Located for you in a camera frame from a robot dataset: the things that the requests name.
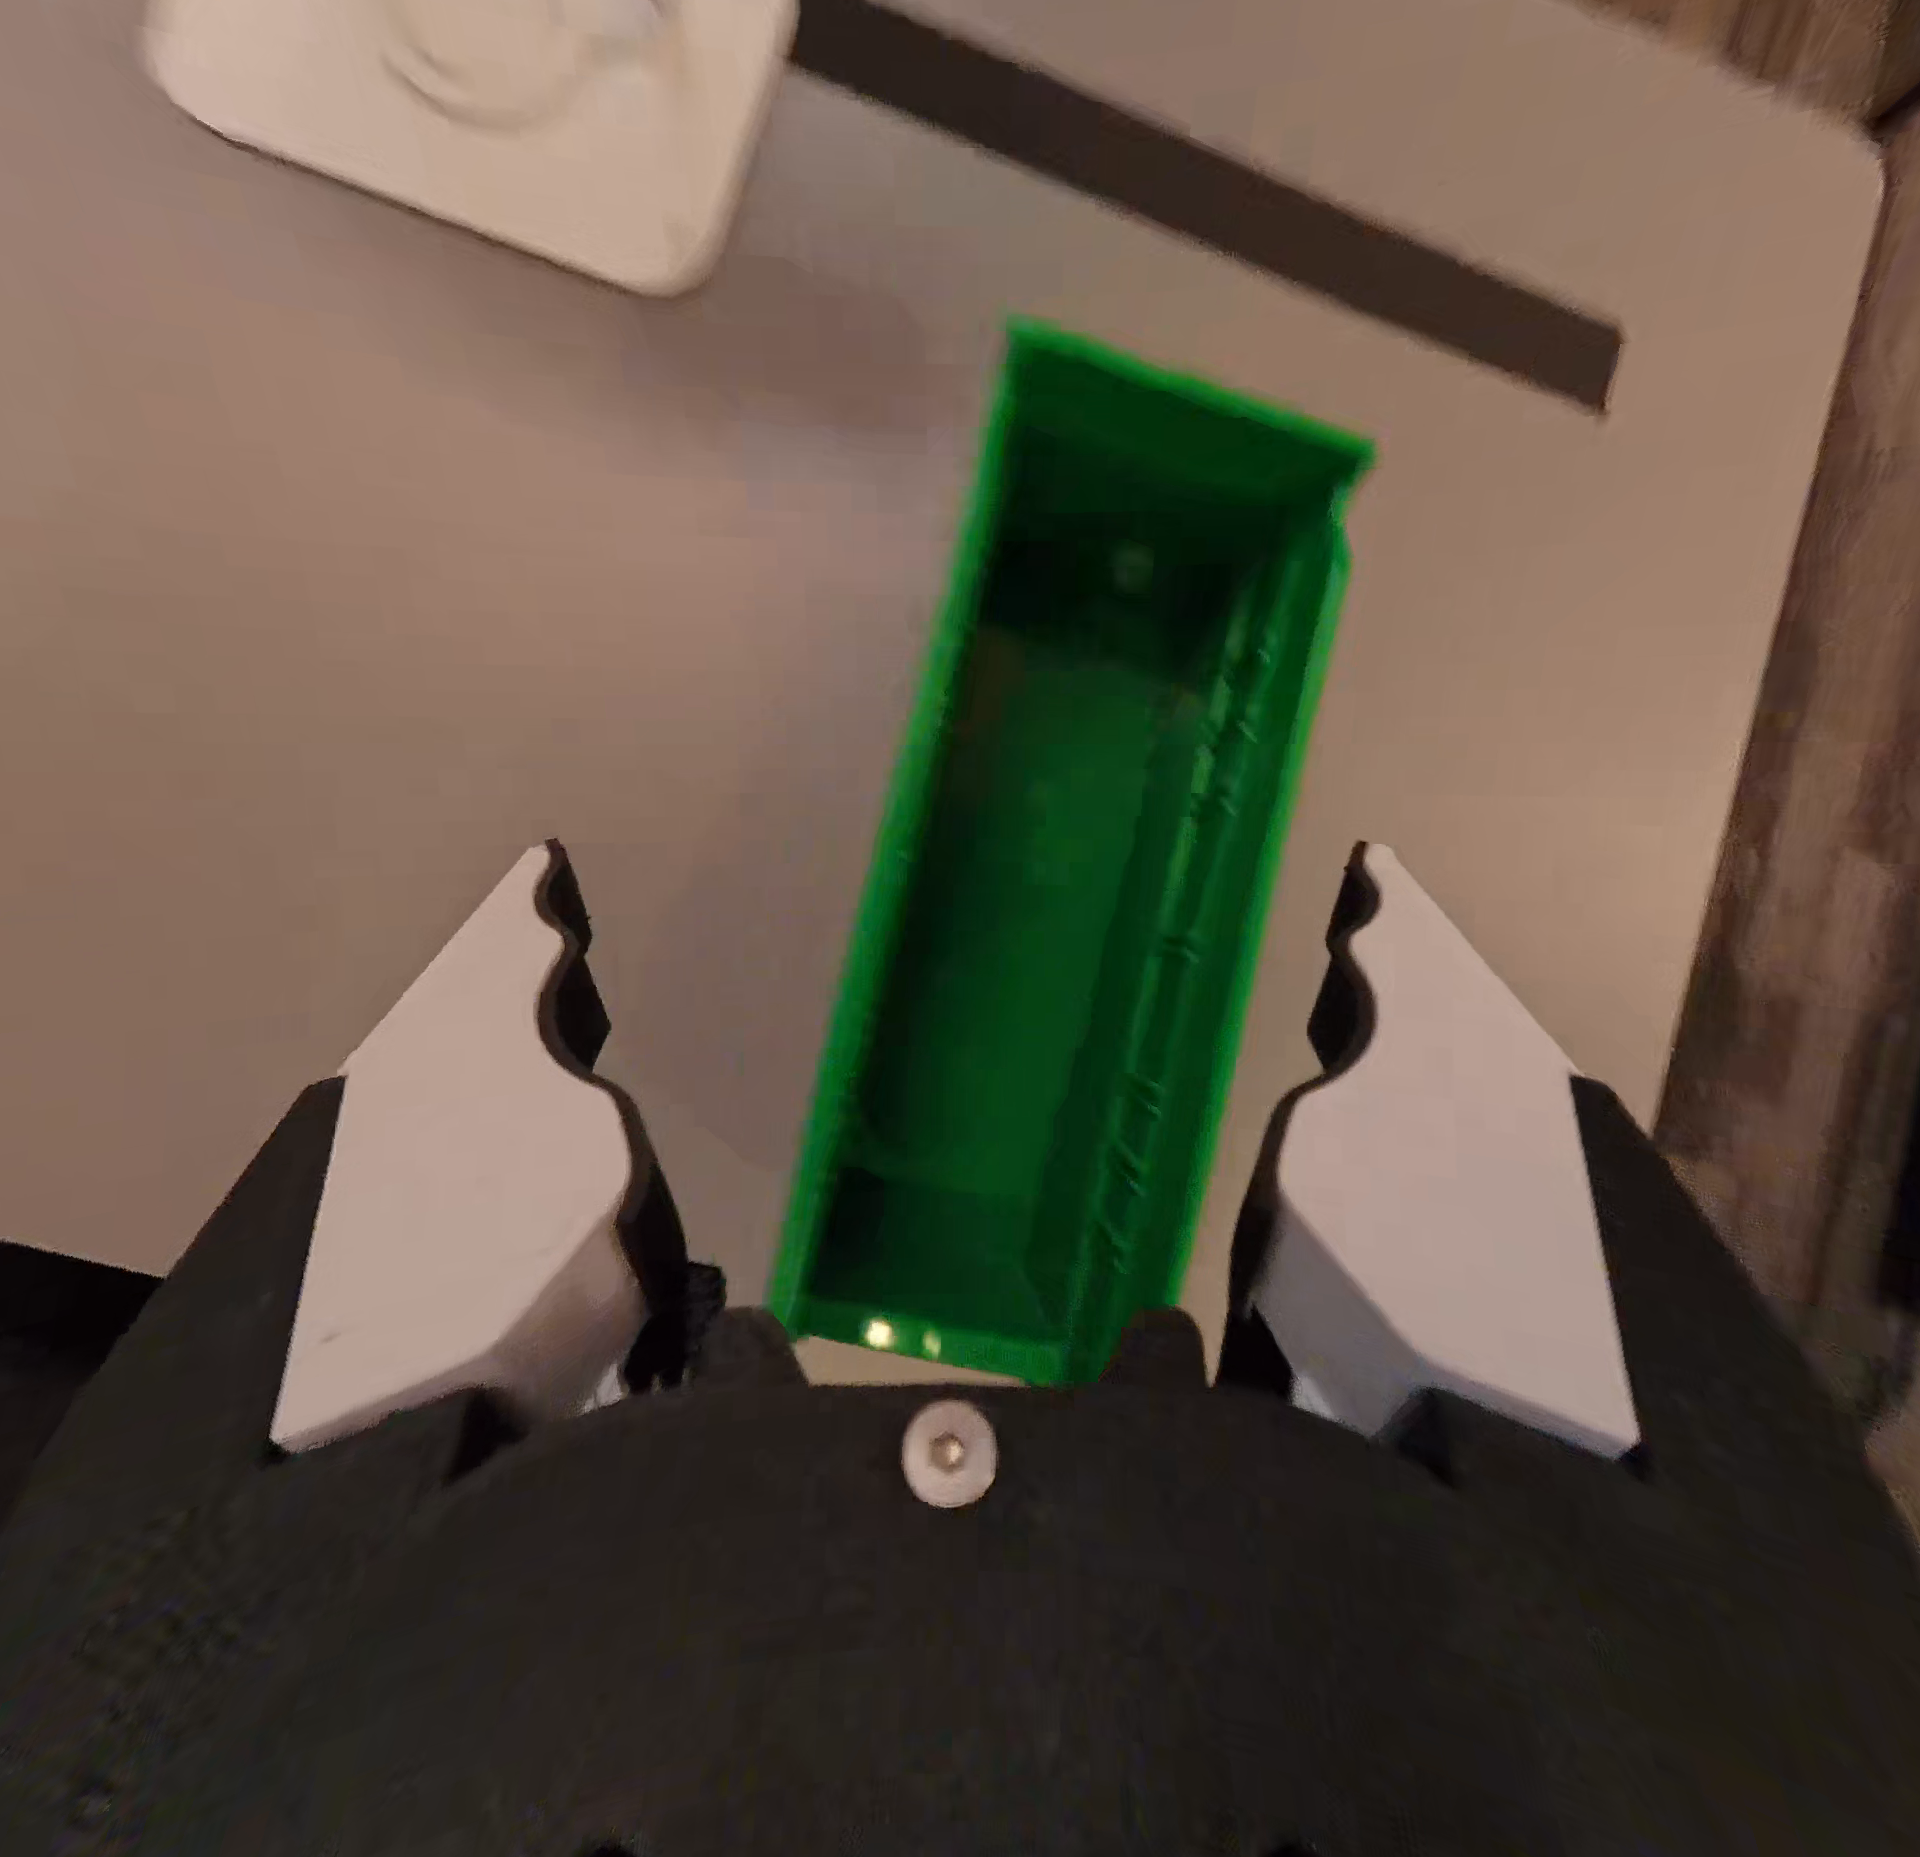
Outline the black strip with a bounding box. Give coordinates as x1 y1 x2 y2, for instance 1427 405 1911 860
783 0 1626 419

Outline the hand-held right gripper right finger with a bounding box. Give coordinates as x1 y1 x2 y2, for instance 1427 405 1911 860
1215 837 1644 1462

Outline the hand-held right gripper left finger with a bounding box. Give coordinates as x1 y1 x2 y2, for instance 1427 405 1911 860
266 837 713 1456

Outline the green plastic bin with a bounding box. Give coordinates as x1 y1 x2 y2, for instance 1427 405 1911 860
762 317 1378 1391

